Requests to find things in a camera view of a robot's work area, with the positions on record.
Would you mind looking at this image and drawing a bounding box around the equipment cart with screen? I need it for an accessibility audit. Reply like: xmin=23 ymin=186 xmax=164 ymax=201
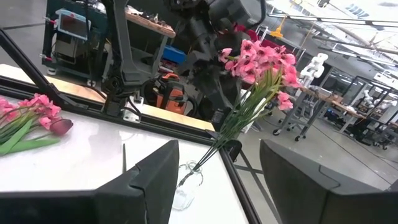
xmin=41 ymin=0 xmax=110 ymax=85

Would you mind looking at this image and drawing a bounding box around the dark red artificial tulip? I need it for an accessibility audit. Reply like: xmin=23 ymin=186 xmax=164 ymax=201
xmin=0 ymin=118 xmax=75 ymax=157

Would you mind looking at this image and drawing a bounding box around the wooden table base board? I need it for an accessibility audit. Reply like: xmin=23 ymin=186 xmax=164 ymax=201
xmin=0 ymin=63 xmax=216 ymax=132

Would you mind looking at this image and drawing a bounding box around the blue storage bin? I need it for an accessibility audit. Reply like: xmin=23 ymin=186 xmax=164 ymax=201
xmin=162 ymin=44 xmax=187 ymax=65

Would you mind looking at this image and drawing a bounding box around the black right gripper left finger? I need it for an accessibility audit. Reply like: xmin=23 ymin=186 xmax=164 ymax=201
xmin=0 ymin=139 xmax=180 ymax=224

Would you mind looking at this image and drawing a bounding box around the pink artificial flower bunch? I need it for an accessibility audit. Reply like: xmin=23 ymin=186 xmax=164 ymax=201
xmin=185 ymin=38 xmax=302 ymax=188
xmin=0 ymin=93 xmax=62 ymax=147

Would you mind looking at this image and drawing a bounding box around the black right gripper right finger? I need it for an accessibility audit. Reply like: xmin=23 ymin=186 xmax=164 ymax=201
xmin=259 ymin=139 xmax=398 ymax=224

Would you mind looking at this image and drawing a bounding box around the white humanoid robot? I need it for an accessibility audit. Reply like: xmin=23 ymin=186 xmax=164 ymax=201
xmin=299 ymin=52 xmax=330 ymax=88

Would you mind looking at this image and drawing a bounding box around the clear glass vase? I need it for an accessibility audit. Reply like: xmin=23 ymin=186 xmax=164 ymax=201
xmin=172 ymin=160 xmax=205 ymax=212

